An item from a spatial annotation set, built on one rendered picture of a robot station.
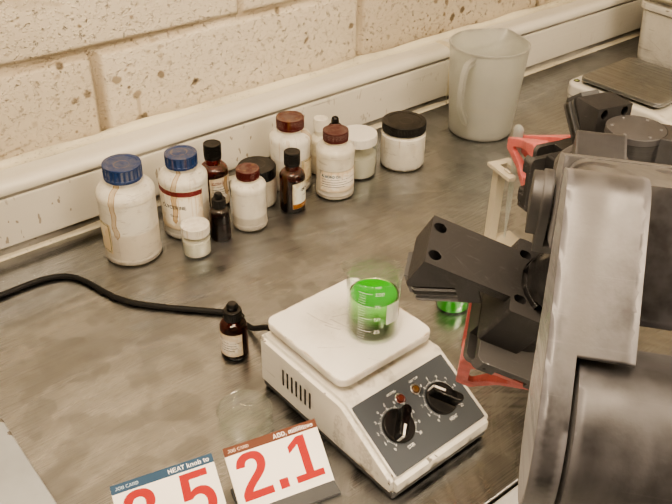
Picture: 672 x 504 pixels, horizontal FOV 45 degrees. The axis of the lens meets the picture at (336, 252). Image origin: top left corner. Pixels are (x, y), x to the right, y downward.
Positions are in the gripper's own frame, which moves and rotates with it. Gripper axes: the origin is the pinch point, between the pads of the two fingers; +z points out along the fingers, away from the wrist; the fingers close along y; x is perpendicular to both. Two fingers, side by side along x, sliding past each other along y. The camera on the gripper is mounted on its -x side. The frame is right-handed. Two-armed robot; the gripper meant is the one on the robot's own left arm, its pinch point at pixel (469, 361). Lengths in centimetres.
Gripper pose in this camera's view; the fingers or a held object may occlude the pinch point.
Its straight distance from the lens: 73.5
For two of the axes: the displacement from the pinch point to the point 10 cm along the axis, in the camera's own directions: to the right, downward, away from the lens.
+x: 9.2, 3.7, 1.5
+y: -2.3, 7.9, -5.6
